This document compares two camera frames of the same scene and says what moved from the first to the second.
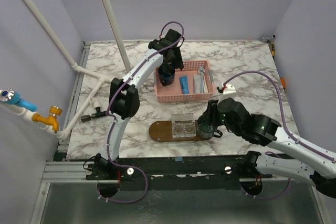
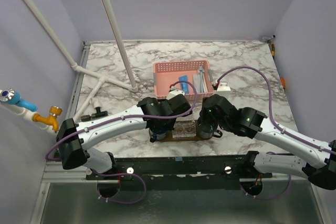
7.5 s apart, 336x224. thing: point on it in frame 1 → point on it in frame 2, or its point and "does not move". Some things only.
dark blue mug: [166, 78] → [157, 135]
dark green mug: [206, 128] does not move
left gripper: [177, 64] → [169, 126]
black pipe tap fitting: [99, 114] does not move
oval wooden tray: [161, 130] does not move
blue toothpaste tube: [184, 85] does not move
